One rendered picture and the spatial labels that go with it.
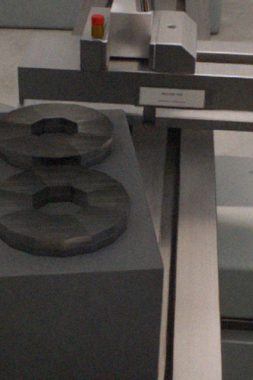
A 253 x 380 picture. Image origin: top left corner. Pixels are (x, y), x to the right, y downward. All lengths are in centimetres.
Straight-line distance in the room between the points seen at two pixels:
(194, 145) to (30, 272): 56
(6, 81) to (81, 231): 299
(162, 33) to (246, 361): 44
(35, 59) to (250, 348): 47
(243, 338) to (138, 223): 56
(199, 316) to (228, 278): 27
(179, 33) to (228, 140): 199
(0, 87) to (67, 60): 235
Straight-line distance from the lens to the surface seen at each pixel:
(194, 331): 72
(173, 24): 108
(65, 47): 111
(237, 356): 107
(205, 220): 87
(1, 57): 371
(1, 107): 123
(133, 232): 51
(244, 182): 116
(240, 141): 302
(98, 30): 102
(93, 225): 49
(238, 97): 105
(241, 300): 102
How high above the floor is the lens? 140
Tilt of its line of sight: 32 degrees down
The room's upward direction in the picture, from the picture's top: 1 degrees clockwise
